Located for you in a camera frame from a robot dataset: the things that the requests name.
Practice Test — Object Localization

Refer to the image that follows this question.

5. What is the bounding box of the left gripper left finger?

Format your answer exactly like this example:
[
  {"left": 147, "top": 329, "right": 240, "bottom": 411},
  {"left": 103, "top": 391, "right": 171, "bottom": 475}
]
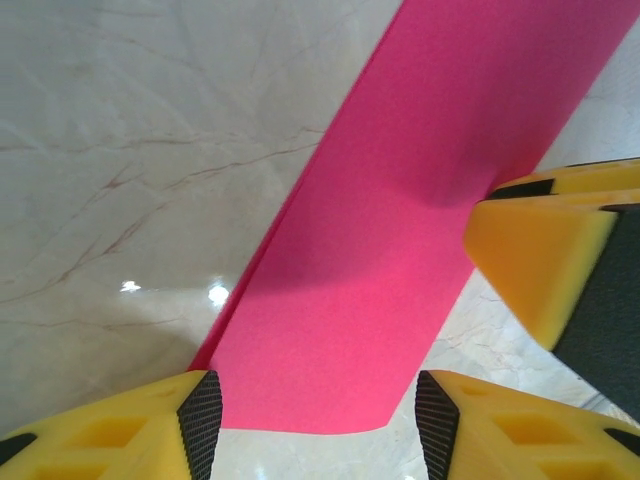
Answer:
[{"left": 0, "top": 368, "right": 224, "bottom": 480}]

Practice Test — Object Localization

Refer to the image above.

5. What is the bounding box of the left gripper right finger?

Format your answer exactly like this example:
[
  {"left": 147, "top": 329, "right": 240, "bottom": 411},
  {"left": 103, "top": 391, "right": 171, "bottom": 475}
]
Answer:
[{"left": 414, "top": 368, "right": 640, "bottom": 480}]

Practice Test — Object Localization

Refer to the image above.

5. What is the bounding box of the pink paper sheet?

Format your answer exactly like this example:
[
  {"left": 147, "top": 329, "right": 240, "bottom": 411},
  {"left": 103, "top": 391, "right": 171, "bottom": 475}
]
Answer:
[{"left": 187, "top": 0, "right": 640, "bottom": 437}]

